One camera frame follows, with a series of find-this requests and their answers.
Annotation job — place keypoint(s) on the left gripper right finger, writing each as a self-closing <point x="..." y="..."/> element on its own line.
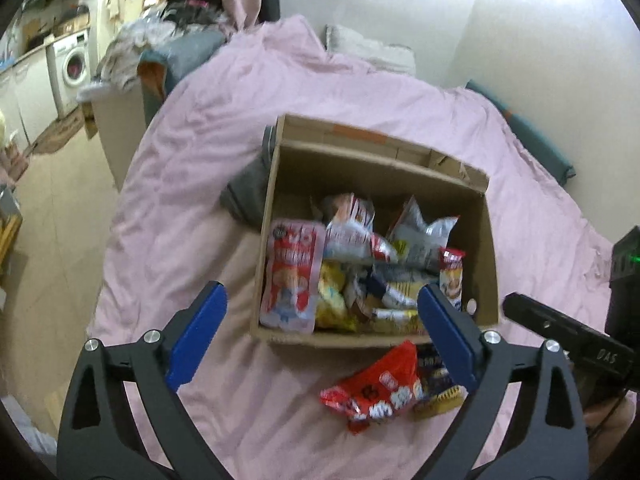
<point x="465" y="350"/>

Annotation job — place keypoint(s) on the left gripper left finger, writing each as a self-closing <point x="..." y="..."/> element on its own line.
<point x="187" y="336"/>

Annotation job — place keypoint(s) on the tan paper snack packet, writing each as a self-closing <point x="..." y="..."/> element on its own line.
<point x="392" y="322"/>

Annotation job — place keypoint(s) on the white blue triangle-crisp bag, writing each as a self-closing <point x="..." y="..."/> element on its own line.
<point x="395" y="287"/>

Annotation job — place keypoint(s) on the dark blue snack bag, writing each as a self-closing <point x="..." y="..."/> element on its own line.
<point x="440" y="394"/>

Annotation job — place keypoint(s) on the white red biscuit packet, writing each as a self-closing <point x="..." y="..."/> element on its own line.
<point x="451" y="275"/>

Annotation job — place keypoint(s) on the pink bed duvet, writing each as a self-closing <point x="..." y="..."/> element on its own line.
<point x="569" y="67"/>

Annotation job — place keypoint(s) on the silver foil snack bag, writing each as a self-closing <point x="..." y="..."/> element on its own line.
<point x="417" y="242"/>

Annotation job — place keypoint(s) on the pink red snack pouch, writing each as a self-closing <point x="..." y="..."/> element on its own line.
<point x="294" y="257"/>

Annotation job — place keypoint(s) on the yellow orange snack bag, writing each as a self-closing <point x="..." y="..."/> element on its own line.
<point x="332" y="312"/>

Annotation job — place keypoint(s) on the grey cloth under box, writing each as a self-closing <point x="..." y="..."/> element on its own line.
<point x="244" y="197"/>

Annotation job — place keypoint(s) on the white red snack bag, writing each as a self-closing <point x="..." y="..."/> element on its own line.
<point x="349" y="232"/>

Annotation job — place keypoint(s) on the brown cardboard box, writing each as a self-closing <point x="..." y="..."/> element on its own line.
<point x="314" y="159"/>

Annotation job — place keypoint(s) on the teal bed edge cushion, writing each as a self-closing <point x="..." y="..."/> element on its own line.
<point x="539" y="145"/>

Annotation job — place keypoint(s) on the white pillow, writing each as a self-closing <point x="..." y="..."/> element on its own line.
<point x="391" y="57"/>

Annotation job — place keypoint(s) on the white washing machine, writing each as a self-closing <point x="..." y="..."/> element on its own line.
<point x="69" y="69"/>

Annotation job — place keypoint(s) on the pile of clothes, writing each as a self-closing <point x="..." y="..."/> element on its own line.
<point x="156" y="51"/>

